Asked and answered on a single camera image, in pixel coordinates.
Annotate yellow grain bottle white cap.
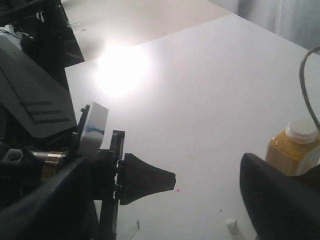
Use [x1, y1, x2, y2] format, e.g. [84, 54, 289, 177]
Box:
[265, 117, 320, 176]

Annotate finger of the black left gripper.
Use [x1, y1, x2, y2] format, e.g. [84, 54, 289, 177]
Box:
[117, 153, 176, 205]

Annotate white backdrop curtain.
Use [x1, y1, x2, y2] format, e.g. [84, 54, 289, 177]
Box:
[236, 0, 320, 49]

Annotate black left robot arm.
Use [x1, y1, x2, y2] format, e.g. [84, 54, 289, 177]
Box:
[0, 0, 176, 240]

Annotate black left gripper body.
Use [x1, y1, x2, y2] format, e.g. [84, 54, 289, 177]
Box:
[73, 104, 125, 240]

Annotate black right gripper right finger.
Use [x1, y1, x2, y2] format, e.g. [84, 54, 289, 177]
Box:
[239, 153, 320, 240]

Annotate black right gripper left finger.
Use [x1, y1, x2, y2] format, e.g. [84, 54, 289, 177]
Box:
[0, 158, 99, 240]

